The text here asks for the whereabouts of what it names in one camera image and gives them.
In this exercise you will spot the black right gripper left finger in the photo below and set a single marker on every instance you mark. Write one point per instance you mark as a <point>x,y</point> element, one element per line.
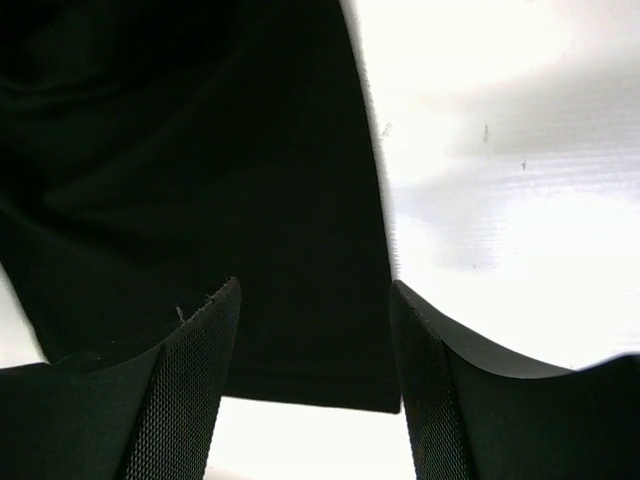
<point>140,408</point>

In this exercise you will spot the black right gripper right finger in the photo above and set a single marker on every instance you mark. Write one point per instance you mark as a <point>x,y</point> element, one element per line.
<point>478,410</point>

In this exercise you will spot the black skirt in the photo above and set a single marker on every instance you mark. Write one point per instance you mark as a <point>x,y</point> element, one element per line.
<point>151,150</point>

